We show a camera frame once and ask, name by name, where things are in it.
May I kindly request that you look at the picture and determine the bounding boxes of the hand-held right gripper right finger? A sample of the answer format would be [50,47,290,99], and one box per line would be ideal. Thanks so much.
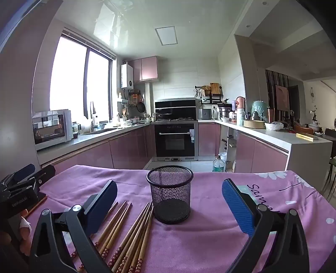
[222,178,310,273]

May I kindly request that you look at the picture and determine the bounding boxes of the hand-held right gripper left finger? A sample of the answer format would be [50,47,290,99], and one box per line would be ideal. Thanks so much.
[29,180,118,273]

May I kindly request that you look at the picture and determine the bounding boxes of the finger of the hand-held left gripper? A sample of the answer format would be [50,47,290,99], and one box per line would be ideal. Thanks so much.
[0,163,36,187]
[5,165,56,196]

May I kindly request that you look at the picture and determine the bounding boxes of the bunch of wooden chopsticks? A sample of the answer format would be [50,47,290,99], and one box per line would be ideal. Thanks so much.
[70,201,155,273]

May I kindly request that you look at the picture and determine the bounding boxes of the black mesh utensil holder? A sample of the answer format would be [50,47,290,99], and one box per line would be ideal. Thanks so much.
[146,165,194,224]

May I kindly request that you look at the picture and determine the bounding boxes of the person's left hand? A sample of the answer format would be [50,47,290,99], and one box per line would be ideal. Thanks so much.
[19,209,31,239]

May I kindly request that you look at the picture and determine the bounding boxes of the white microwave oven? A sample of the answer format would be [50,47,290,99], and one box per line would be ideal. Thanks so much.
[32,109,74,151]

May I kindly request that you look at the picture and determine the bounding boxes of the plastic oil bottle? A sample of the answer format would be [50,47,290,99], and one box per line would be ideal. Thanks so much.
[212,155,227,173]

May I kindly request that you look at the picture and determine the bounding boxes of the pink floral tablecloth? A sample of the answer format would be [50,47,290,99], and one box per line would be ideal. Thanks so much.
[26,165,336,273]

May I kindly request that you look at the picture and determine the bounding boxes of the pink kitchen base cabinet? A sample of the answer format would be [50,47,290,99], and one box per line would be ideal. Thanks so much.
[198,123,221,157]
[39,123,155,175]
[234,131,289,174]

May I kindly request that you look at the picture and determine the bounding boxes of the steel kitchen faucet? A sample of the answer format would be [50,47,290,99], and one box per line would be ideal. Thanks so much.
[89,101,98,133]

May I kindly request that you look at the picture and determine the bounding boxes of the white kitchen countertop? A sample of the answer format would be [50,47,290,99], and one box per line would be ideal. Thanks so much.
[35,119,332,158]

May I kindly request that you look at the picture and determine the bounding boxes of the round bamboo steamer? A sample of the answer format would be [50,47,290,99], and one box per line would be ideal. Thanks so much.
[243,119,265,129]

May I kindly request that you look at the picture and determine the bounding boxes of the white plastic bag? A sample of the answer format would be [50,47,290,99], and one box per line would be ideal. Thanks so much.
[265,121,284,131]

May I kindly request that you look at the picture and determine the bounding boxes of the black built-in oven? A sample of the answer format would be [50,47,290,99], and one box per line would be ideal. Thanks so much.
[154,122,198,161]

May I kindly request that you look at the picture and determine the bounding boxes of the steel stock pot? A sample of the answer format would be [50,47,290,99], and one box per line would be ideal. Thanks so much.
[218,106,233,119]

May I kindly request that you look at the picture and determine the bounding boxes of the kitchen window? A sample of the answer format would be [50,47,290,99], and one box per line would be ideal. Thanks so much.
[50,30,116,126]

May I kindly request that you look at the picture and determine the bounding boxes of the dark dining chair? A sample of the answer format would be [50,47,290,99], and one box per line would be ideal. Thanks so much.
[322,157,336,196]

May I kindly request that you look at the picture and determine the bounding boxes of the flat gold box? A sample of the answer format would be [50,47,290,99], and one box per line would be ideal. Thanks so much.
[296,133,319,142]

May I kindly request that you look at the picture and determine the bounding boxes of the green cloth covered appliance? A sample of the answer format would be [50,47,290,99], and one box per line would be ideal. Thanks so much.
[251,100,269,122]

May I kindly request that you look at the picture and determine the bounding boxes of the white exhaust pipe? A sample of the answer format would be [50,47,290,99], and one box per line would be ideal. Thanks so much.
[144,82,153,118]

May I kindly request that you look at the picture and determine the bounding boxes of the black range hood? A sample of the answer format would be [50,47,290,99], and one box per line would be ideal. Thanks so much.
[154,98,200,121]

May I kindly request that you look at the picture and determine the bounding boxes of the white gas water heater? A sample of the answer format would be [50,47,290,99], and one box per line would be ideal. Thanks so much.
[121,63,134,88]

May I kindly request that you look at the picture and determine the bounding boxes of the ceiling light panel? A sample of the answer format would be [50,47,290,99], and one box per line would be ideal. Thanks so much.
[155,26,178,46]

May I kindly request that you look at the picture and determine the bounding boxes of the black wall shelf rack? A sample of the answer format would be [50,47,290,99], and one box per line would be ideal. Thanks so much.
[195,85,223,104]

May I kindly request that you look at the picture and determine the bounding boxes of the pink wall cabinet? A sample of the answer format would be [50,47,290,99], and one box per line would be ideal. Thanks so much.
[128,56,158,83]

